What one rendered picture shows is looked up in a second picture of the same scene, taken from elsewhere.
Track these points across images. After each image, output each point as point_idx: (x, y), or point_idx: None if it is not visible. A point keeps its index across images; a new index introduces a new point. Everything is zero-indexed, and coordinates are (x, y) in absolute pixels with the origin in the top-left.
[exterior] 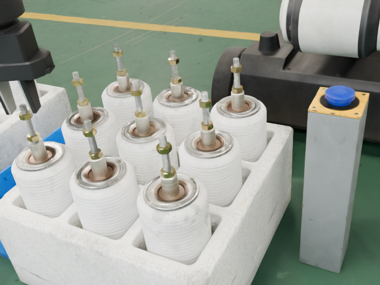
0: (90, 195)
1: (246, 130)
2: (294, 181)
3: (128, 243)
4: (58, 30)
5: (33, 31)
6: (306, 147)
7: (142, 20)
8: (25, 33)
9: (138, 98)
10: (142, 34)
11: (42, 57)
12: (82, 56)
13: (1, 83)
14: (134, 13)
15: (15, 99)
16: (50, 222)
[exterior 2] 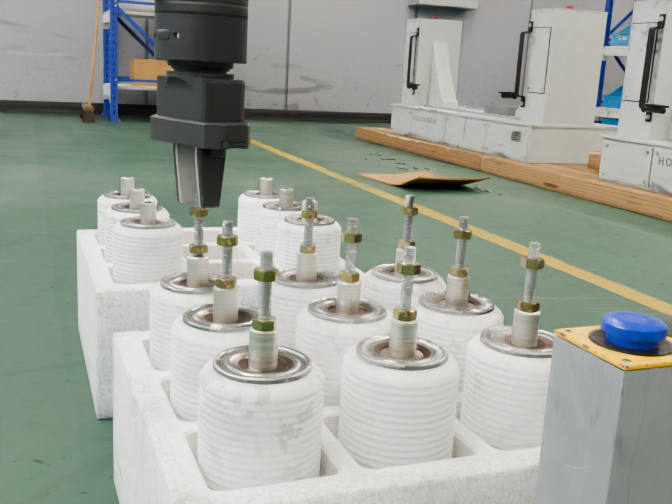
0: (180, 330)
1: (504, 379)
2: None
3: (183, 429)
4: (507, 262)
5: (240, 94)
6: (544, 419)
7: (653, 292)
8: (221, 86)
9: (349, 247)
10: (629, 308)
11: (226, 123)
12: (501, 300)
13: (185, 154)
14: (649, 281)
15: (292, 261)
16: (145, 370)
